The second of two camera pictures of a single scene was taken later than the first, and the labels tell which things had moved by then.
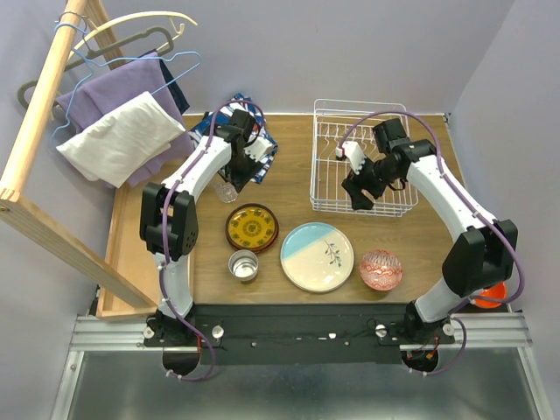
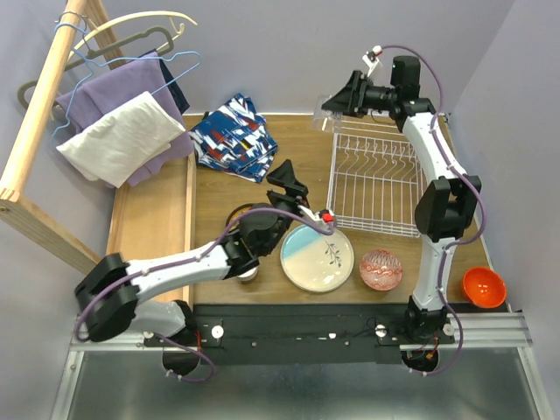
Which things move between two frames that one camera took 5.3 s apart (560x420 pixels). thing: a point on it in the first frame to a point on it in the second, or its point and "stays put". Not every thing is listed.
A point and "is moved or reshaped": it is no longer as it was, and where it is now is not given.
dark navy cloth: x=176 y=90 stays put
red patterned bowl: x=381 y=269 stays put
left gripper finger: x=237 y=178 to x=284 y=177
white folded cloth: x=115 y=148 stays put
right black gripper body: x=363 y=186 to x=355 y=93
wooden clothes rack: x=17 y=210 stays put
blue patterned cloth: x=262 y=146 stays put
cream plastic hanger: x=178 y=31 stays put
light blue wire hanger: x=91 y=64 stays put
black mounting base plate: x=297 y=334 stays put
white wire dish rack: x=337 y=122 is moved or reshaped
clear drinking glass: x=226 y=191 to x=327 y=121
